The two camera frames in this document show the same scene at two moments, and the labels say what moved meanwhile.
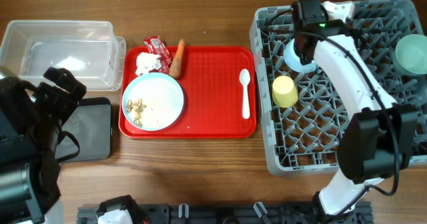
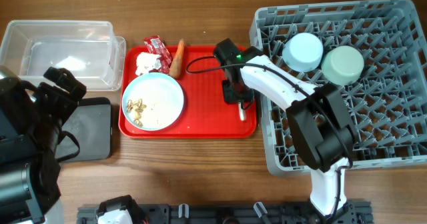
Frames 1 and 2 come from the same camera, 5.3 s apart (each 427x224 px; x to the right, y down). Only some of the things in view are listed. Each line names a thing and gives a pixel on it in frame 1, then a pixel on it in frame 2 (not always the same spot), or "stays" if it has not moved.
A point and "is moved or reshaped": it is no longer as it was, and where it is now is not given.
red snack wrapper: [157, 45] stays
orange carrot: [174, 70] stays
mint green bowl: [411, 55] is moved or reshaped
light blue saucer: [293, 61] stays
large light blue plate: [153, 101] stays
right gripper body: [301, 56] -> [235, 93]
